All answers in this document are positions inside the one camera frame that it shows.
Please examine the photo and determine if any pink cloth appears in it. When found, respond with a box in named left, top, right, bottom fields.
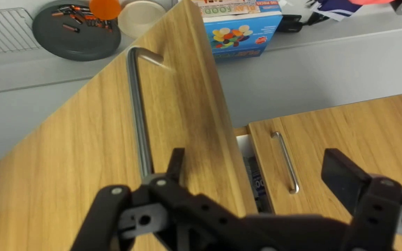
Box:
left=348, top=0, right=394, bottom=7

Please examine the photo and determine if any beige bowl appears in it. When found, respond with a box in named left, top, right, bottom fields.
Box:
left=117, top=0, right=167, bottom=39

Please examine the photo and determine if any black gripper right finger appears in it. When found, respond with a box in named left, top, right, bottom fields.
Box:
left=320, top=147, right=402, bottom=251

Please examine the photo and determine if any dark grey round plate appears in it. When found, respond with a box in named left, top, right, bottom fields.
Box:
left=30, top=0, right=122, bottom=61

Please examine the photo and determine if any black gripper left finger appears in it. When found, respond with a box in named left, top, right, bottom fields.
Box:
left=72, top=147, right=220, bottom=251

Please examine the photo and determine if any purple cloth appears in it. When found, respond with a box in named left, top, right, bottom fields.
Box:
left=309, top=0, right=351, bottom=22

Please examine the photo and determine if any blue play food box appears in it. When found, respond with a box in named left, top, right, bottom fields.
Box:
left=199, top=0, right=284, bottom=60

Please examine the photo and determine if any silver bar door handle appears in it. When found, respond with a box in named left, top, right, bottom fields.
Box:
left=269, top=129, right=301, bottom=195
left=125, top=46, right=167, bottom=182

